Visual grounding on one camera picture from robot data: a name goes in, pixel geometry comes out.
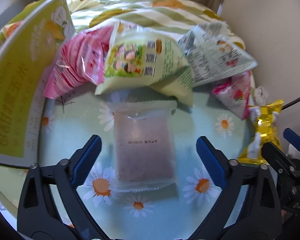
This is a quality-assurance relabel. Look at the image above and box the white plastic bag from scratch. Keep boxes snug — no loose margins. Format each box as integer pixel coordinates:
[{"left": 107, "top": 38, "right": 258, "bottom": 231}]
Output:
[{"left": 254, "top": 86, "right": 268, "bottom": 105}]

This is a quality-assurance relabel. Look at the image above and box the black cable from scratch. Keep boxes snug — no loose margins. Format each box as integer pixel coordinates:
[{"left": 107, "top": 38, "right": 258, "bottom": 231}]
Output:
[{"left": 281, "top": 94, "right": 300, "bottom": 110}]

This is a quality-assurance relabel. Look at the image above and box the green cartoon snack packet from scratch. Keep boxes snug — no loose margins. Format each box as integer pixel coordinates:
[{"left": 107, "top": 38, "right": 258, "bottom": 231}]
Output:
[{"left": 94, "top": 21, "right": 194, "bottom": 107}]

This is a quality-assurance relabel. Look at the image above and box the translucent cake packet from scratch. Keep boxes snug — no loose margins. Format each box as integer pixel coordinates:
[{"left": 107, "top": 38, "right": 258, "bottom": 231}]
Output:
[{"left": 107, "top": 99, "right": 179, "bottom": 193}]

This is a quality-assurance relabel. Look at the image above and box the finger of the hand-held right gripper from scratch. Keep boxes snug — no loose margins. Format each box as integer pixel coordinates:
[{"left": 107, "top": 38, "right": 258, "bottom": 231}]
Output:
[
  {"left": 261, "top": 142, "right": 298, "bottom": 178},
  {"left": 283, "top": 128, "right": 300, "bottom": 153}
]

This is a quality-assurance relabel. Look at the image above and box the grey white snack packet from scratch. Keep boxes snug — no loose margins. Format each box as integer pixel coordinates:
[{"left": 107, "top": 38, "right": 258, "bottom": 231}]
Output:
[{"left": 177, "top": 21, "right": 258, "bottom": 88}]

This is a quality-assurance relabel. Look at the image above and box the pink striped snack packet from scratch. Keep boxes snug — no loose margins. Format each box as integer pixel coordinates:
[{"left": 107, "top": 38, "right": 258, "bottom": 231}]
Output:
[{"left": 42, "top": 26, "right": 115, "bottom": 100}]

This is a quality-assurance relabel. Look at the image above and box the striped floral duvet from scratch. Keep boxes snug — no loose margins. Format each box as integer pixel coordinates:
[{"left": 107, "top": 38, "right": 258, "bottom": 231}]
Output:
[{"left": 66, "top": 0, "right": 245, "bottom": 53}]

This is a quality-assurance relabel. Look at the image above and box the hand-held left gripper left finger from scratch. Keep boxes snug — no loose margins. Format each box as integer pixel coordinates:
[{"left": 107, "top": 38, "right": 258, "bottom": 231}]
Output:
[{"left": 17, "top": 134, "right": 108, "bottom": 240}]

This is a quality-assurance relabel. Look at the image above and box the yellow snack packet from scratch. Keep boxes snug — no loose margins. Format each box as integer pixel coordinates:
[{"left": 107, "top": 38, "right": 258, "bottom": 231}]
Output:
[{"left": 237, "top": 99, "right": 285, "bottom": 165}]

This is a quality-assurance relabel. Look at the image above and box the green cardboard box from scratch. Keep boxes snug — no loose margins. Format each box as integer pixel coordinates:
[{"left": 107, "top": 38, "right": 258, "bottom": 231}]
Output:
[{"left": 0, "top": 0, "right": 77, "bottom": 167}]

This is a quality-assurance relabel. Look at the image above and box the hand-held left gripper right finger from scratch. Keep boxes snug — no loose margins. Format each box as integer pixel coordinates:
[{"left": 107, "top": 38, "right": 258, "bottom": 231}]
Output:
[{"left": 190, "top": 135, "right": 283, "bottom": 240}]

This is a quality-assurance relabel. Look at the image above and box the pink strawberry snack packet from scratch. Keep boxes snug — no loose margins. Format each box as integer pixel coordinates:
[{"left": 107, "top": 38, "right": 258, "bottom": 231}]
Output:
[{"left": 211, "top": 71, "right": 254, "bottom": 120}]

